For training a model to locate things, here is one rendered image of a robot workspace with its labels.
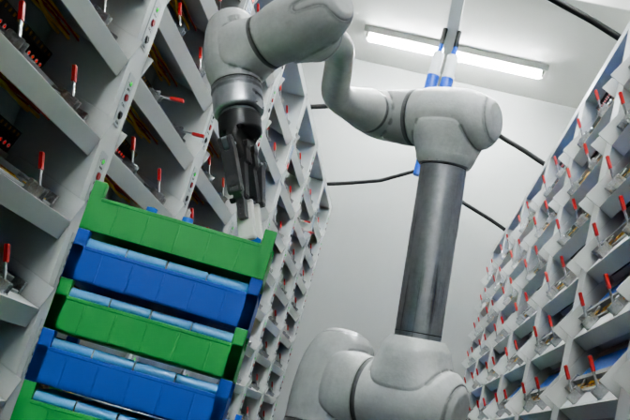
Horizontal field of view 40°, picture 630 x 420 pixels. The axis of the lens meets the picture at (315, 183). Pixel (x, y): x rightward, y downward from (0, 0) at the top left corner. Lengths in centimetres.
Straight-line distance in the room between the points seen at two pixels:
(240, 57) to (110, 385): 58
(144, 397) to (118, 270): 20
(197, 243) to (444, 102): 73
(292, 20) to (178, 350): 56
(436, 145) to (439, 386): 50
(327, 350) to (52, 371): 73
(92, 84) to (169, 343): 79
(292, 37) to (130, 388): 61
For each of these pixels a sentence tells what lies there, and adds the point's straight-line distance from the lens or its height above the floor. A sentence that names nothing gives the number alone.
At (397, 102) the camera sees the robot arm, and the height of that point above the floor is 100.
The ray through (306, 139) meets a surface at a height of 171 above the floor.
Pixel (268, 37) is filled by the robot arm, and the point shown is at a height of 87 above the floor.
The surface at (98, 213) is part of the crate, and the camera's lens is 141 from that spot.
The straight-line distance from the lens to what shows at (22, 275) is 190.
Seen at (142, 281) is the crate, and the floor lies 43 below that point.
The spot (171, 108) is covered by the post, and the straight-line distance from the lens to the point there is 269.
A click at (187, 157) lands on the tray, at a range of 257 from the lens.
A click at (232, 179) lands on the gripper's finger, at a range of 142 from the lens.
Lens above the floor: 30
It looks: 15 degrees up
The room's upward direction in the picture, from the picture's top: 16 degrees clockwise
